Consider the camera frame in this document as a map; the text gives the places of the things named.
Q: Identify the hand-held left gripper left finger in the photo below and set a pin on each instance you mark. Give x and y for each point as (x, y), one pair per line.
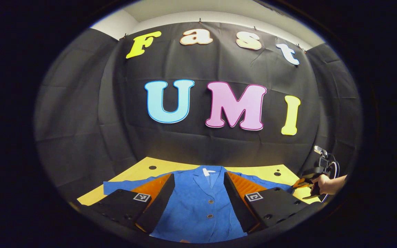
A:
(160, 203)

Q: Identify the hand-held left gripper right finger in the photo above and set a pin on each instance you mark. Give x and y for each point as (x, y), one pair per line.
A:
(234, 203)

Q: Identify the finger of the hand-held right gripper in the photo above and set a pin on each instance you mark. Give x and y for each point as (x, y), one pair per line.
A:
(303, 182)

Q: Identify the blue button shirt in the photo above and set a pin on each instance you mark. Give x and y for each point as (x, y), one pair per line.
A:
(202, 206)

